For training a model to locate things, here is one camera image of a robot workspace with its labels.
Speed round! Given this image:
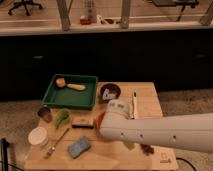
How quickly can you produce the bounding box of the small metal cup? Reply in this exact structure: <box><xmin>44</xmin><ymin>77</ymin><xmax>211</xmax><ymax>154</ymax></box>
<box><xmin>37</xmin><ymin>107</ymin><xmax>52</xmax><ymax>123</ymax></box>

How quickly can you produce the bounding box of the white round container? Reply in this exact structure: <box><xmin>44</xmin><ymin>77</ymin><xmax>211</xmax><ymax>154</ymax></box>
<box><xmin>28</xmin><ymin>127</ymin><xmax>48</xmax><ymax>147</ymax></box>

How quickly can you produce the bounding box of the black cable on floor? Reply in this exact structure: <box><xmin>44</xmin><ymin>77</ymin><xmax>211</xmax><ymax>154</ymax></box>
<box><xmin>175</xmin><ymin>157</ymin><xmax>198</xmax><ymax>171</ymax></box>

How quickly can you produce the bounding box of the white item in bowl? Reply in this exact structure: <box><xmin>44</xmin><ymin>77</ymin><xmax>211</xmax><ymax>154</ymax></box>
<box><xmin>102</xmin><ymin>89</ymin><xmax>116</xmax><ymax>101</ymax></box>

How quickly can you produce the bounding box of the green plastic cup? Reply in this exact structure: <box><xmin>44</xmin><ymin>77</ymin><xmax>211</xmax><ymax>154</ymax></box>
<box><xmin>55</xmin><ymin>109</ymin><xmax>70</xmax><ymax>129</ymax></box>

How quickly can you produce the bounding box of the orange bowl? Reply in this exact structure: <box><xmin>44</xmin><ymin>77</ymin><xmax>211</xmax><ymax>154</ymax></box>
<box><xmin>95</xmin><ymin>112</ymin><xmax>105</xmax><ymax>132</ymax></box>

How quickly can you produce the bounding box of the black office chair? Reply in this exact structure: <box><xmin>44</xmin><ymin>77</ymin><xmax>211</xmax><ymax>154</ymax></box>
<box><xmin>8</xmin><ymin>0</ymin><xmax>43</xmax><ymax>16</ymax></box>

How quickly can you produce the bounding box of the green plastic tray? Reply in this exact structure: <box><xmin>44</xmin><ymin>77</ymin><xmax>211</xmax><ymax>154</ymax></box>
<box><xmin>42</xmin><ymin>74</ymin><xmax>98</xmax><ymax>110</ymax></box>

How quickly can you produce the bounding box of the dark brown bowl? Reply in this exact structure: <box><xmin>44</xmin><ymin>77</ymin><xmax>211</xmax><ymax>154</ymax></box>
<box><xmin>100</xmin><ymin>83</ymin><xmax>121</xmax><ymax>103</ymax></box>

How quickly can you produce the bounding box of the bunch of dark grapes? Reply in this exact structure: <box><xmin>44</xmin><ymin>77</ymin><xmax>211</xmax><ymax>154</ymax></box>
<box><xmin>141</xmin><ymin>144</ymin><xmax>154</xmax><ymax>155</ymax></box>

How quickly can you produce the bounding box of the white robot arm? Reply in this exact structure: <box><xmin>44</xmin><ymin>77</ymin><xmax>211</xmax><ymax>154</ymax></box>
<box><xmin>99</xmin><ymin>99</ymin><xmax>213</xmax><ymax>153</ymax></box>

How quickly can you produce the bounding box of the red bowl on shelf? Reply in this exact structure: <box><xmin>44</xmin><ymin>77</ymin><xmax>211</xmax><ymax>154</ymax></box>
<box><xmin>80</xmin><ymin>16</ymin><xmax>92</xmax><ymax>25</ymax></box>

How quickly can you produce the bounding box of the blue sponge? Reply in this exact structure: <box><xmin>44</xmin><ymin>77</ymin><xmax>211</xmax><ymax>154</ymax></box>
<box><xmin>68</xmin><ymin>136</ymin><xmax>91</xmax><ymax>158</ymax></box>

